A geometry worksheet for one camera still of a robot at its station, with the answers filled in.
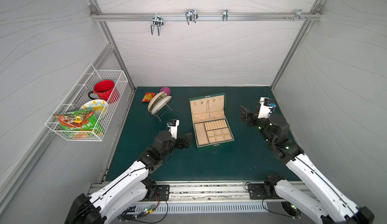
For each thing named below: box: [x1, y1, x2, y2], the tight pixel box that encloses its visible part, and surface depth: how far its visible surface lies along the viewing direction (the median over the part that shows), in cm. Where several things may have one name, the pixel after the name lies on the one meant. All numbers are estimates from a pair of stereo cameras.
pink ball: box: [160, 86, 171, 96], surface depth 116 cm
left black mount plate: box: [142, 184, 170, 202], surface depth 75 cm
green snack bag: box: [53, 109, 99, 131], surface depth 55 cm
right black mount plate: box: [248, 183, 282, 200], surface depth 75 cm
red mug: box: [88, 79, 119, 104], surface depth 68 cm
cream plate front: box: [151, 95, 173, 116], surface depth 91 cm
